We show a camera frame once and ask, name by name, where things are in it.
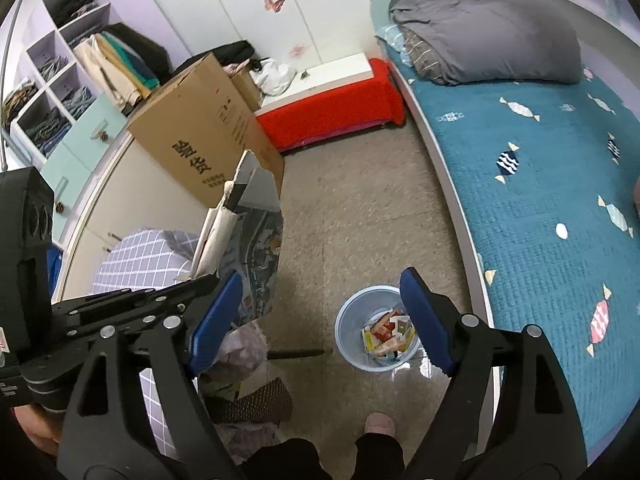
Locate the cream hanging jacket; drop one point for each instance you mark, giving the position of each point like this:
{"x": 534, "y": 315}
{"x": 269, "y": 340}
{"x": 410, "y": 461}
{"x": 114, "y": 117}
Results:
{"x": 107, "y": 72}

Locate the bed with teal cover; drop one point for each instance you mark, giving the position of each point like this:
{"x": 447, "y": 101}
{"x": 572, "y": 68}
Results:
{"x": 540, "y": 200}

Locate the teal hanging garment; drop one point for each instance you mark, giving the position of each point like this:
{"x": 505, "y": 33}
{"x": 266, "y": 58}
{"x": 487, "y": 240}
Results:
{"x": 132, "y": 60}

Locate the grey quilt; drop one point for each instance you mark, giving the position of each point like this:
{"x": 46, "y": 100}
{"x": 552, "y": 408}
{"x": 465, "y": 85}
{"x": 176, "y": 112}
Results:
{"x": 490, "y": 35}

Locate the dark patterned bag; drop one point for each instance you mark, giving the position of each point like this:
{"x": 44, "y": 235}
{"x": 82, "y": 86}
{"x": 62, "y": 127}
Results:
{"x": 260, "y": 402}

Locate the white wardrobe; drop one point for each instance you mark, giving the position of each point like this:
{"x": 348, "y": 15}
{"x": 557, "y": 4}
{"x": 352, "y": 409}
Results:
{"x": 225, "y": 0}

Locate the black pointed rod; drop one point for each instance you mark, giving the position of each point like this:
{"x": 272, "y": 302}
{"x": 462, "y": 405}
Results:
{"x": 295, "y": 354}

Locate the person's black pants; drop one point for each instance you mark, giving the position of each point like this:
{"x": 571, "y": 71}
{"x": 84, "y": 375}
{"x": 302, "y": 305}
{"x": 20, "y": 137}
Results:
{"x": 300, "y": 460}

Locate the yellow packet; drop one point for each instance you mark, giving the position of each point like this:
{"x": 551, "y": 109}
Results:
{"x": 370, "y": 342}

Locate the blue plastic bucket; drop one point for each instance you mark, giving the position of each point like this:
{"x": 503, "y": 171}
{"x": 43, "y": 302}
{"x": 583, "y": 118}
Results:
{"x": 350, "y": 320}

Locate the black clothes pile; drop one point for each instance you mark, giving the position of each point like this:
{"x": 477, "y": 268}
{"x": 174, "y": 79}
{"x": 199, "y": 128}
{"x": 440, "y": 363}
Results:
{"x": 230, "y": 52}

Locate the folded black clothes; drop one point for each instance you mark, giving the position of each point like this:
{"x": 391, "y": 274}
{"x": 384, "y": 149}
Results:
{"x": 75, "y": 7}

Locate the table with checkered cloth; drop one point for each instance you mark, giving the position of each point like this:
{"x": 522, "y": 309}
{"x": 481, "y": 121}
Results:
{"x": 140, "y": 260}

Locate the teal plaid pillow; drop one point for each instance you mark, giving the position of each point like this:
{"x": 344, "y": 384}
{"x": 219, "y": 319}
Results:
{"x": 390, "y": 42}

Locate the white board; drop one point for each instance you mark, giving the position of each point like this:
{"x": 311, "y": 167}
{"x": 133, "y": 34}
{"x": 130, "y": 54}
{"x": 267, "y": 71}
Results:
{"x": 325, "y": 77}

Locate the brown camouflage clothes pile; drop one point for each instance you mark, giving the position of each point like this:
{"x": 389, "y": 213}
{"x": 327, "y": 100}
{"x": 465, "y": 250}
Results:
{"x": 19, "y": 102}

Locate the large cardboard box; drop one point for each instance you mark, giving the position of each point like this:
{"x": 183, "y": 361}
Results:
{"x": 200, "y": 125}

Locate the red covered bench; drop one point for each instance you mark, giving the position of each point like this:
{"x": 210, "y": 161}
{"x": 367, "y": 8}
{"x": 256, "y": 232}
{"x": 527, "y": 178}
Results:
{"x": 330, "y": 120}

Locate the cream low cabinet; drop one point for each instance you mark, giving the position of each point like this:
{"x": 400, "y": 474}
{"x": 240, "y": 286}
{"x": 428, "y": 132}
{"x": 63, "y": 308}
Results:
{"x": 150, "y": 195}

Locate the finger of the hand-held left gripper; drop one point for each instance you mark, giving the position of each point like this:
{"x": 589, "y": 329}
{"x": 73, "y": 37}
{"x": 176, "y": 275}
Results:
{"x": 125, "y": 300}

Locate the folded grey jeans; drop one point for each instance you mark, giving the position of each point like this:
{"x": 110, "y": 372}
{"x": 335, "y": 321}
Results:
{"x": 52, "y": 67}

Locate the printed paper bag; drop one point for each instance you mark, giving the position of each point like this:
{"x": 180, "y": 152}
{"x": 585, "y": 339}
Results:
{"x": 255, "y": 240}

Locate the black hanging jacket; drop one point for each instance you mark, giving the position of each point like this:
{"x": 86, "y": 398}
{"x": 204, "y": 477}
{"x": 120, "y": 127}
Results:
{"x": 150, "y": 50}

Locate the folded dark grey clothes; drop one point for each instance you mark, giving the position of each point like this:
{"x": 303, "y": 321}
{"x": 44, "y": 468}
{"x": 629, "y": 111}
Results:
{"x": 45, "y": 125}

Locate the person's pink slipper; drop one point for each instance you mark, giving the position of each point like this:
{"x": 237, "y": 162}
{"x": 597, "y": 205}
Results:
{"x": 380, "y": 425}

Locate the faded pink butterfly sticker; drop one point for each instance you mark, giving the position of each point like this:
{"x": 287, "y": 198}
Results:
{"x": 297, "y": 51}

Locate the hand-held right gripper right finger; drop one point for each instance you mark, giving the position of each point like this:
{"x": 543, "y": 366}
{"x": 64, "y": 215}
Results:
{"x": 425, "y": 320}

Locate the white plastic bag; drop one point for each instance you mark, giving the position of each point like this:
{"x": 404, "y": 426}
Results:
{"x": 272, "y": 77}

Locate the translucent plastic bag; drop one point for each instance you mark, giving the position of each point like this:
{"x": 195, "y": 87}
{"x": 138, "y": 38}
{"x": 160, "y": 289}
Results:
{"x": 245, "y": 355}

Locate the purple floral cloth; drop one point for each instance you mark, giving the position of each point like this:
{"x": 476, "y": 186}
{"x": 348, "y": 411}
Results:
{"x": 250, "y": 440}

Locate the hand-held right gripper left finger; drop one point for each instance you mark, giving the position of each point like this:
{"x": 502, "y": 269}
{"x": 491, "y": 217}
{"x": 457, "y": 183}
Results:
{"x": 215, "y": 320}

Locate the yellow hanging garment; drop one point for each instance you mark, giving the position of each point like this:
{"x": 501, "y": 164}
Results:
{"x": 127, "y": 67}

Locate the light green drawer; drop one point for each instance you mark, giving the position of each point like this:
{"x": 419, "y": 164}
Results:
{"x": 95, "y": 120}
{"x": 70, "y": 180}

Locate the person's left hand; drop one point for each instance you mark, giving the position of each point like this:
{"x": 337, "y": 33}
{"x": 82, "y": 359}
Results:
{"x": 37, "y": 430}

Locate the stepped lilac shelf cabinet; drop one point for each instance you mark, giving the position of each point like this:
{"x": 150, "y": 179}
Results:
{"x": 30, "y": 45}

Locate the red snack bag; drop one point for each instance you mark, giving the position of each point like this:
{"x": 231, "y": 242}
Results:
{"x": 382, "y": 332}

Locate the folded blue jeans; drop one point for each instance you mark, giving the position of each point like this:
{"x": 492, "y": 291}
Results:
{"x": 79, "y": 100}

